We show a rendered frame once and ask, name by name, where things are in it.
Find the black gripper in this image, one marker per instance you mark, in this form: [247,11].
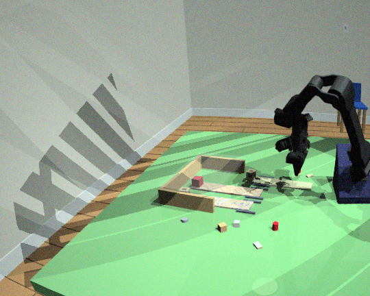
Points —
[300,144]

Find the tan cube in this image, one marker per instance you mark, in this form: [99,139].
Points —
[222,227]

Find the cream flat block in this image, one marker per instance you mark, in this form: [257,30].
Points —
[257,245]

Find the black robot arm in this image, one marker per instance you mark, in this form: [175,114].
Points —
[341,96]

